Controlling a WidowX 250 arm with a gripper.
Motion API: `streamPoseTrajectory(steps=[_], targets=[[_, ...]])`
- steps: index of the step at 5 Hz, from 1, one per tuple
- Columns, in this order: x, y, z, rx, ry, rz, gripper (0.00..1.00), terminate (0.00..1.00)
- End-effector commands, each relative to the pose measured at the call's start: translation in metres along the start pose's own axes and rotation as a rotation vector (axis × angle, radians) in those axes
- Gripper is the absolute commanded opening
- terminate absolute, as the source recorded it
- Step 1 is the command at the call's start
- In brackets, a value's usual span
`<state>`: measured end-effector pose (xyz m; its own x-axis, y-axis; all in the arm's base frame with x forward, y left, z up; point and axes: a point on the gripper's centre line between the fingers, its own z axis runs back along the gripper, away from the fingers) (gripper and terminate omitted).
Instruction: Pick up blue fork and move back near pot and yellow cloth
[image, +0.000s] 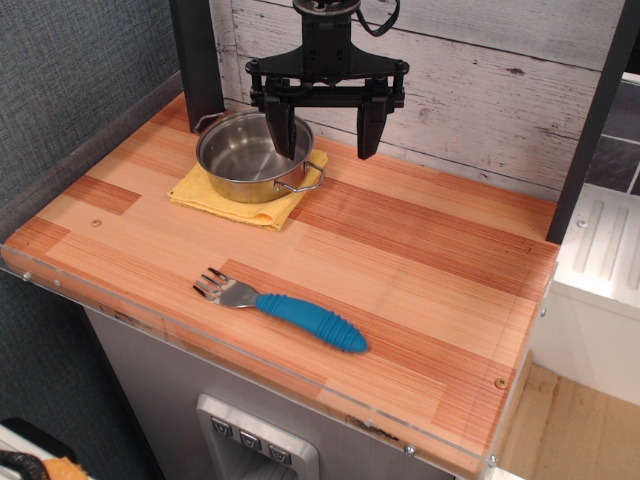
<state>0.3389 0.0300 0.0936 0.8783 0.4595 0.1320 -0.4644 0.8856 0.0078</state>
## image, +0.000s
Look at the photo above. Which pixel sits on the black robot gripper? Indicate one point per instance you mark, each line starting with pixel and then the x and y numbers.
pixel 328 71

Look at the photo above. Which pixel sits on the blue handled metal fork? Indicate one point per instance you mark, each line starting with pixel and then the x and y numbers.
pixel 327 326

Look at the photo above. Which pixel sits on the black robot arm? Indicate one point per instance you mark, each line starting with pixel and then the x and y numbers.
pixel 325 5

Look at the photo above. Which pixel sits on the stainless steel pot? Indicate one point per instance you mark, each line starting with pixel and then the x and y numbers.
pixel 242 165

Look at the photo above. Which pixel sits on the yellow folded cloth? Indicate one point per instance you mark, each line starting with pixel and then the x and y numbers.
pixel 195 191

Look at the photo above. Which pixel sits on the clear acrylic table edge guard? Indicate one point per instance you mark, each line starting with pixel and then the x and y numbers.
pixel 445 339

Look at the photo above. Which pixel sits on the white ribbed toy sink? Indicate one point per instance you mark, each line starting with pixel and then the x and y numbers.
pixel 588 324

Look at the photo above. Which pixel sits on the silver dispenser panel with buttons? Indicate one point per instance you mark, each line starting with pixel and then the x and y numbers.
pixel 243 446

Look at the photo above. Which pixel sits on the orange and black object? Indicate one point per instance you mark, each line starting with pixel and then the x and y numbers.
pixel 28 452

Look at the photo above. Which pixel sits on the left dark metal post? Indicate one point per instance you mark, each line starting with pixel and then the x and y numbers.
pixel 198 60

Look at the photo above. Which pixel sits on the dark metal post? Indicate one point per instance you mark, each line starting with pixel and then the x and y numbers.
pixel 611 75
pixel 198 60

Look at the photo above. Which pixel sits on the right dark metal post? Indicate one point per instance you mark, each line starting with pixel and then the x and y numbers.
pixel 611 75

